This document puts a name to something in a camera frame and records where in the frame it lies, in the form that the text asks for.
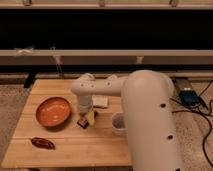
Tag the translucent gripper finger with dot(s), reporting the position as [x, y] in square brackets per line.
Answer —
[90, 116]

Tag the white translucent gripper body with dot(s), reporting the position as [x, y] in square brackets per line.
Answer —
[84, 108]

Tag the black orange eraser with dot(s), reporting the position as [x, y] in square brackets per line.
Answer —
[82, 122]

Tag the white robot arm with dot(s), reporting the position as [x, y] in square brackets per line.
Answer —
[145, 98]

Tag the white ceramic cup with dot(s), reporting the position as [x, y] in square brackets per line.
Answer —
[118, 125]

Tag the white sponge block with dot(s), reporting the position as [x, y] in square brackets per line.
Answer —
[100, 102]

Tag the orange bowl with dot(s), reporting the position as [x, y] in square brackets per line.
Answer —
[53, 112]

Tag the blue power box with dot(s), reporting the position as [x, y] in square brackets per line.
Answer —
[188, 97]

